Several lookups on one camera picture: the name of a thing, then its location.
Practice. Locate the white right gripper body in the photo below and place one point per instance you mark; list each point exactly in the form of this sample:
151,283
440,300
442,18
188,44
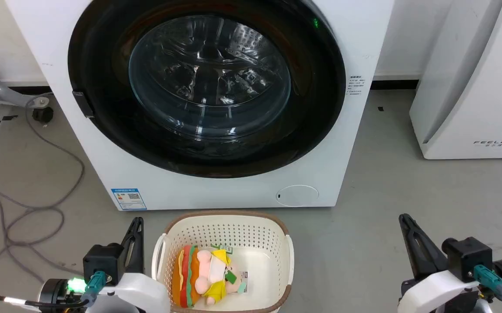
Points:
433,293

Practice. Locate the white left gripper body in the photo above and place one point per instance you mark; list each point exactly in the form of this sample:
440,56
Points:
140,293

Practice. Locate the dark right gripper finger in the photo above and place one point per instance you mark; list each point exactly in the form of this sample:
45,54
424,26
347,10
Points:
429,250
409,248

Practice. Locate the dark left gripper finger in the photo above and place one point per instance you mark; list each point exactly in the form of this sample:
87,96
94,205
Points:
127,243
139,248

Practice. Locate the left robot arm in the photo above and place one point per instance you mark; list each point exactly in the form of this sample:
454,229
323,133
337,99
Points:
54,293

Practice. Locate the white front-load washing machine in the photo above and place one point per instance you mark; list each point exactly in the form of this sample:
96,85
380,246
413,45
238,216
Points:
216,193

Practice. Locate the black round glass washer door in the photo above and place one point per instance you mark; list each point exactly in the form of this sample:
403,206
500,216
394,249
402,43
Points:
103,65

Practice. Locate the blue energy label sticker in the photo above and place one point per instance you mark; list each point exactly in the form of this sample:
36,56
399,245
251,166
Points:
129,199

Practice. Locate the burger plush toy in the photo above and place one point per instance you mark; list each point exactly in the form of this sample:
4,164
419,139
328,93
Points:
182,278

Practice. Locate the pink pig doll yellow clothes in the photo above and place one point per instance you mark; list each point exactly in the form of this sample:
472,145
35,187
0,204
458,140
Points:
216,271

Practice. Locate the white product tag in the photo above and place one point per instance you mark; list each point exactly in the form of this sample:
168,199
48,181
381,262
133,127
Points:
243,280

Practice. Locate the white laundry basket brown rim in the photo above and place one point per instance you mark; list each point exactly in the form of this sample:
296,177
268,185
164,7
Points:
259,243

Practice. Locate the round white filter cover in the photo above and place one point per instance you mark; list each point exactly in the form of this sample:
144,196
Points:
297,195

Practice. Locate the black caster wheel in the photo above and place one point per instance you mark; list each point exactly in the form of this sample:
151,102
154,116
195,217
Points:
42,114

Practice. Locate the white air purifier appliance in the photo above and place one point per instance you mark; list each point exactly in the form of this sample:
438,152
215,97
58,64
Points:
463,87

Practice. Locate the small white text sticker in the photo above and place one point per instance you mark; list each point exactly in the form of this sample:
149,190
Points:
355,85

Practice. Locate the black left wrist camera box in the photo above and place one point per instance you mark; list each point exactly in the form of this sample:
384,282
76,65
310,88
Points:
102,261

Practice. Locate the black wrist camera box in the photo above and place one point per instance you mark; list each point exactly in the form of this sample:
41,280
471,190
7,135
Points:
102,261
468,258

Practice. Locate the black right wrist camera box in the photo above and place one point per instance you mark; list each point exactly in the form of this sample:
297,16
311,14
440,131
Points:
468,258

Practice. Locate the grey metal cart frame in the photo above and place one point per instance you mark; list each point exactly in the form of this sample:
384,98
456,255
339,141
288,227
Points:
3,92

